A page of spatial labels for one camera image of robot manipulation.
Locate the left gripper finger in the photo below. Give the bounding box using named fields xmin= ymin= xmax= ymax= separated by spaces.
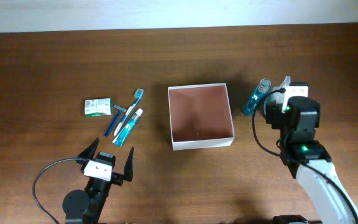
xmin=77 ymin=138 xmax=99 ymax=159
xmin=124 ymin=147 xmax=134 ymax=182

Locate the teal toothpaste tube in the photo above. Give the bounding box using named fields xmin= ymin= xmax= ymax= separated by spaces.
xmin=112 ymin=108 xmax=144 ymax=147

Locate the blue mouthwash bottle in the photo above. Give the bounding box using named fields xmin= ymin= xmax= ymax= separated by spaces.
xmin=243 ymin=78 xmax=271 ymax=116

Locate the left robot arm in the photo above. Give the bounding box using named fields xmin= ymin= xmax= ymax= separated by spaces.
xmin=62 ymin=138 xmax=134 ymax=223

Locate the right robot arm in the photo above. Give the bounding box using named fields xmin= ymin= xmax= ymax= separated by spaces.
xmin=264 ymin=82 xmax=358 ymax=223

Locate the blue disposable razor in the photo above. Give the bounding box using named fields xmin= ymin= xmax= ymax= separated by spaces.
xmin=104 ymin=105 xmax=127 ymax=137

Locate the green white soap box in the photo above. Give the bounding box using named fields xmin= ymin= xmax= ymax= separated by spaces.
xmin=84 ymin=98 xmax=113 ymax=117

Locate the blue white toothbrush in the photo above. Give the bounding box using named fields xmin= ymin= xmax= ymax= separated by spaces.
xmin=114 ymin=88 xmax=144 ymax=136

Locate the white open cardboard box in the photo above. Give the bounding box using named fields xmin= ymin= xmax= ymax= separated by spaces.
xmin=168 ymin=83 xmax=235 ymax=151

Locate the left black camera cable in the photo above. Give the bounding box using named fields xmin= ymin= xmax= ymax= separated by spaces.
xmin=32 ymin=157 xmax=88 ymax=224

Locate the black camera cable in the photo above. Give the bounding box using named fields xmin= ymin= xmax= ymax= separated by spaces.
xmin=252 ymin=88 xmax=358 ymax=224
xmin=32 ymin=157 xmax=88 ymax=224

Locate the right black camera cable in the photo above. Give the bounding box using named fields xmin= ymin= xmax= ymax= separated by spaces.
xmin=252 ymin=88 xmax=358 ymax=224

